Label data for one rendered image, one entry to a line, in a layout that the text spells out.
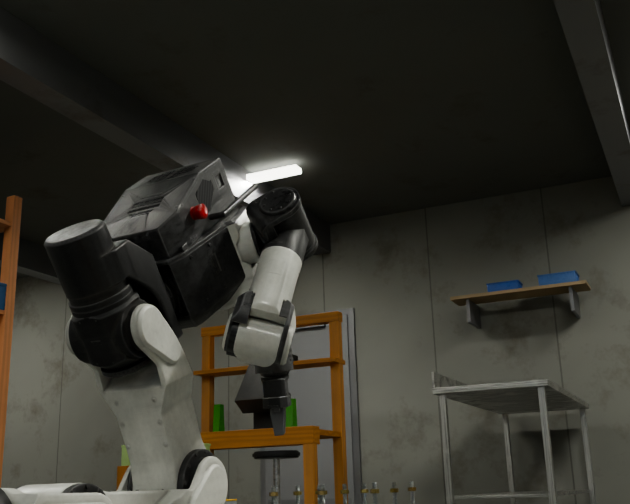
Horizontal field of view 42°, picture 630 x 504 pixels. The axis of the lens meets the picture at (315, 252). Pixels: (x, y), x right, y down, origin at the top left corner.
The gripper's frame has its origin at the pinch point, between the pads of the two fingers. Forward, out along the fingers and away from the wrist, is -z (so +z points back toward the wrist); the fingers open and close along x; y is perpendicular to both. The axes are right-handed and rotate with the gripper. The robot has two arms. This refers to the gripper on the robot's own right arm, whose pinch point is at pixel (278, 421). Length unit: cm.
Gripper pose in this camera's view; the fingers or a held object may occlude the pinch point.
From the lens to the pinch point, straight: 188.4
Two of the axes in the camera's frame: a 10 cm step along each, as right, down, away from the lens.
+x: 0.5, 1.3, 9.9
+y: -9.9, 1.0, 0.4
